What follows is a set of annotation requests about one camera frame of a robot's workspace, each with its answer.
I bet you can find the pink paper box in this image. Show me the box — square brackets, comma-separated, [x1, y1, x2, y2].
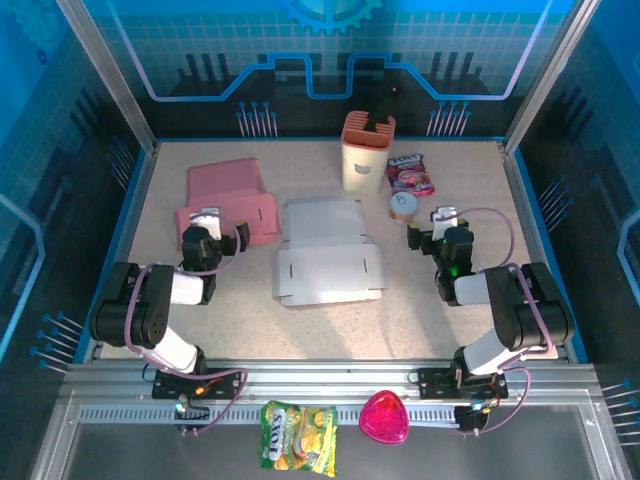
[173, 157, 284, 253]

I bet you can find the white paper box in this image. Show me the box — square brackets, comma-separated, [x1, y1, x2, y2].
[271, 197, 391, 307]

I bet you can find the orange print drink can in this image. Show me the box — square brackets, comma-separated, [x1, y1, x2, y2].
[388, 191, 419, 226]

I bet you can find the purple candy bag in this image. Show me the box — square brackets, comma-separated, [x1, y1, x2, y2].
[385, 153, 436, 197]

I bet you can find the cream knife block holder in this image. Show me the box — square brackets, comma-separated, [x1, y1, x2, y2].
[340, 110, 398, 194]

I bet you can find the small black electronics module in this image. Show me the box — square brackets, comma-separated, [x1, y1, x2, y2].
[173, 399, 211, 436]
[453, 403, 489, 436]

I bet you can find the pink heart-shaped case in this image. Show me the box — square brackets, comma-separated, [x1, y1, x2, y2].
[358, 389, 411, 446]

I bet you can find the grey metal shelf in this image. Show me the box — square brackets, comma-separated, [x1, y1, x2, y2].
[29, 389, 631, 480]

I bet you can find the green yellow candy bag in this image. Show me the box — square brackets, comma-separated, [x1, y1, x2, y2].
[258, 399, 339, 476]

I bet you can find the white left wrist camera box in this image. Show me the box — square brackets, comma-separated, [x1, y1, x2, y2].
[192, 207, 224, 241]

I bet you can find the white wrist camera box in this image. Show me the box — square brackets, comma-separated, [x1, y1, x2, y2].
[432, 204, 459, 237]
[192, 207, 224, 241]

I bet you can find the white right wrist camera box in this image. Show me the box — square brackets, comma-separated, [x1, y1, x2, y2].
[432, 204, 459, 237]

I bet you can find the black knife handle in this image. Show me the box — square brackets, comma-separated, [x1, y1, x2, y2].
[367, 85, 401, 134]

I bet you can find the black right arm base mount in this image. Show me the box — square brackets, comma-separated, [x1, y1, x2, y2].
[417, 367, 509, 401]

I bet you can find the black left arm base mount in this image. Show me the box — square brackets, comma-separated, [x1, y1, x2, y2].
[151, 367, 244, 401]

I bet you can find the aluminium rail beam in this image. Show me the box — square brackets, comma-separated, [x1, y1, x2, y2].
[59, 358, 601, 401]

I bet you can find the slotted grey cable duct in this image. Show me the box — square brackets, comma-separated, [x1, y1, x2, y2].
[78, 405, 464, 426]

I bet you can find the aluminium frame post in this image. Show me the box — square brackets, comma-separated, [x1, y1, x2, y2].
[502, 0, 604, 154]
[54, 0, 159, 154]

